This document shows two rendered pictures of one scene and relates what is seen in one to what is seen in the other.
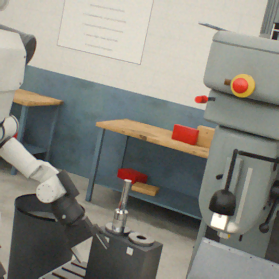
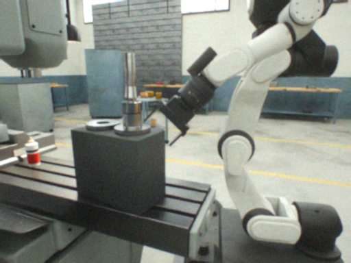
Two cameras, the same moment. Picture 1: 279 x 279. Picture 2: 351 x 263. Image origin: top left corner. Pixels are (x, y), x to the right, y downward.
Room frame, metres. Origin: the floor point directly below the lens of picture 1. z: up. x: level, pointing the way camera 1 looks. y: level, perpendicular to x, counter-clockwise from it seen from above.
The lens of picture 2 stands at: (2.39, 0.08, 1.30)
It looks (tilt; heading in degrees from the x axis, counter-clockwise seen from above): 14 degrees down; 178
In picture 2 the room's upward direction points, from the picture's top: straight up
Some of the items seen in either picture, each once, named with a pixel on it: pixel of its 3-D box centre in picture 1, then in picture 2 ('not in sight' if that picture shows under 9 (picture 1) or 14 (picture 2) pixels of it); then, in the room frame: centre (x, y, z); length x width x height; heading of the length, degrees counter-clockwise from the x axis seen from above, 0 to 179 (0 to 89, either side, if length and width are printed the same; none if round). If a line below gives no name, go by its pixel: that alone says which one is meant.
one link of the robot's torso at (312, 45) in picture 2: not in sight; (291, 53); (1.49, 0.55, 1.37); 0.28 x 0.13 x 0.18; 78
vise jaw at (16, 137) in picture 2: not in sight; (11, 135); (1.47, -0.52, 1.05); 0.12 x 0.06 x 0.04; 65
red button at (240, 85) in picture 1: (240, 85); not in sight; (1.38, -0.23, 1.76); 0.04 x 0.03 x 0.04; 67
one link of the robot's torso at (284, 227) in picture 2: not in sight; (269, 217); (1.49, 0.53, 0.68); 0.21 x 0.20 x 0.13; 78
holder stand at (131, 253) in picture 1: (123, 259); (119, 161); (1.79, -0.04, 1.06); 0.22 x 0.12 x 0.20; 59
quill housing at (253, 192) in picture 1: (239, 178); (24, 12); (1.62, -0.33, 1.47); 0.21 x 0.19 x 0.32; 67
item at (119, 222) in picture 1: (119, 220); (131, 116); (1.81, 0.00, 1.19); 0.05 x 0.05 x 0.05
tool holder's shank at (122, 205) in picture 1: (125, 195); (130, 77); (1.81, 0.00, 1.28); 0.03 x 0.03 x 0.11
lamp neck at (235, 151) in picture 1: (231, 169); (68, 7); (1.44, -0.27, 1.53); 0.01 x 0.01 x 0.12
